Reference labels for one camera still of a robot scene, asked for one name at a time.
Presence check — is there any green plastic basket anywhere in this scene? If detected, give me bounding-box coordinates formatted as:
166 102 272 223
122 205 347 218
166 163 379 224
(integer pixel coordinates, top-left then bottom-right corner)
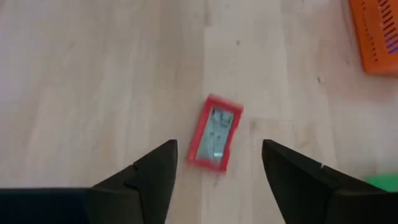
363 173 398 192

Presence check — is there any orange plastic basket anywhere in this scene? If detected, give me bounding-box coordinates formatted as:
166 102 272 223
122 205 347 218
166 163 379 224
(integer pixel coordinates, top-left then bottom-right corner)
348 0 398 76

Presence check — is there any red staple box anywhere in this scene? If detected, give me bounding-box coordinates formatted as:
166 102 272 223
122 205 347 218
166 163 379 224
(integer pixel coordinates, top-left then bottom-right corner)
185 94 244 172

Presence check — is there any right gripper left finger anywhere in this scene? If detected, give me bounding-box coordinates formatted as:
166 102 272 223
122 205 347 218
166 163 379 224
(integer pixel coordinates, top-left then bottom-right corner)
90 139 178 224

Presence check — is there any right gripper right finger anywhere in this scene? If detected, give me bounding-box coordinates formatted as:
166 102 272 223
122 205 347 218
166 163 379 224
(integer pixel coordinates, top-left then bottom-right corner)
262 139 386 224

